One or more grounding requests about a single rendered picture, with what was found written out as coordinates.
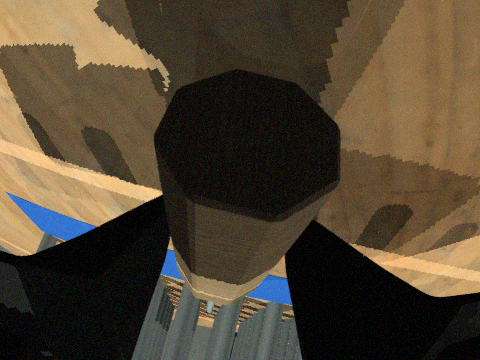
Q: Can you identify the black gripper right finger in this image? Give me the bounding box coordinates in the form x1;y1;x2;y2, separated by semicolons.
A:
285;219;480;360

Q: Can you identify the blue flat strip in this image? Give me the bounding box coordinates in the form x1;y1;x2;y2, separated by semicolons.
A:
8;193;292;305

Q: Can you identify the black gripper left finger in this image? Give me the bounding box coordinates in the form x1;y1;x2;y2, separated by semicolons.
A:
0;193;171;360

